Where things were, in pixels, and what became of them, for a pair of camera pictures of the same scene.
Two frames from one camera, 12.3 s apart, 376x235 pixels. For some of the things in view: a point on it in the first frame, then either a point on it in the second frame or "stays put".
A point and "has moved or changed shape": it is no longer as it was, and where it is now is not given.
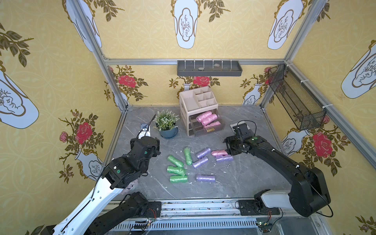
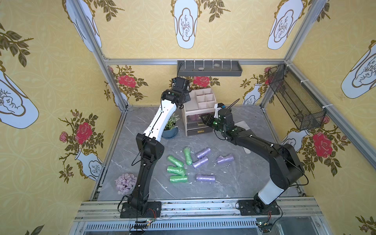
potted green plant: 165,122 stays put
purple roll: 222,157 stays put
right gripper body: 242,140 to 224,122
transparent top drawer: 199,130 has moved or changed shape
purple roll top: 204,153 stays put
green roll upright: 187,153 stays put
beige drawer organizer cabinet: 199,110 stays put
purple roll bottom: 205,178 stays put
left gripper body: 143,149 to 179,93
